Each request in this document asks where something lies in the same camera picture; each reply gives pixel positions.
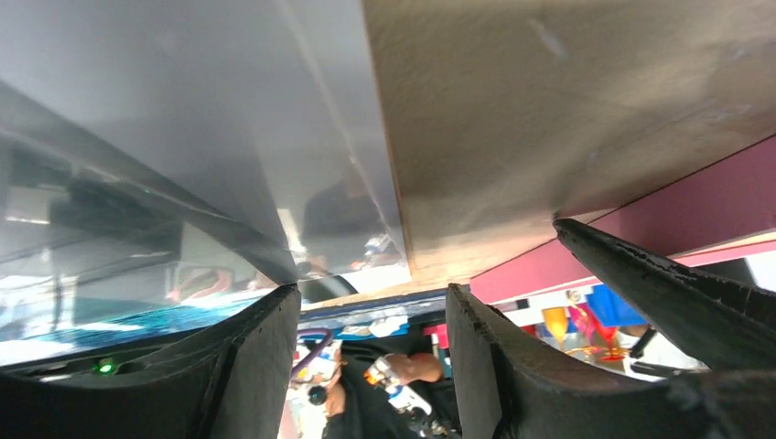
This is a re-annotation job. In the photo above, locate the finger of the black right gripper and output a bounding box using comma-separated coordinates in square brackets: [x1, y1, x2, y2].
[553, 219, 775, 370]

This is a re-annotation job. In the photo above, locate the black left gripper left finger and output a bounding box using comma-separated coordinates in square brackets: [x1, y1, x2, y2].
[1, 284, 301, 438]

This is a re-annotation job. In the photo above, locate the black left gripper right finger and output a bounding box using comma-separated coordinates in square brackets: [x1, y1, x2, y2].
[446, 284, 775, 438]

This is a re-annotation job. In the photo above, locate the pink picture frame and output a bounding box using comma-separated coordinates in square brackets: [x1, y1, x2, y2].
[469, 138, 775, 303]

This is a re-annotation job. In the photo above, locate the glossy printed photo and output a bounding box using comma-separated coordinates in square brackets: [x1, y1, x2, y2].
[1, 1, 775, 366]

